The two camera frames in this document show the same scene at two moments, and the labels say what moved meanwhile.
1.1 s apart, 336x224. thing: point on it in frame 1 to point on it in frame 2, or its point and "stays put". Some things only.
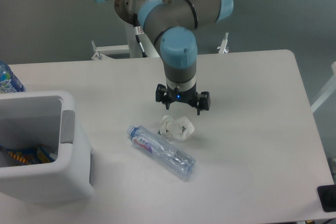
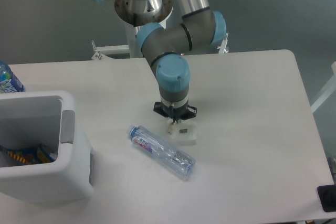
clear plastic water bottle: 172,159 stays put
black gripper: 189,96 to 175,114
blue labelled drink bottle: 9,83 stays put
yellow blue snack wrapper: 38,155 stays put
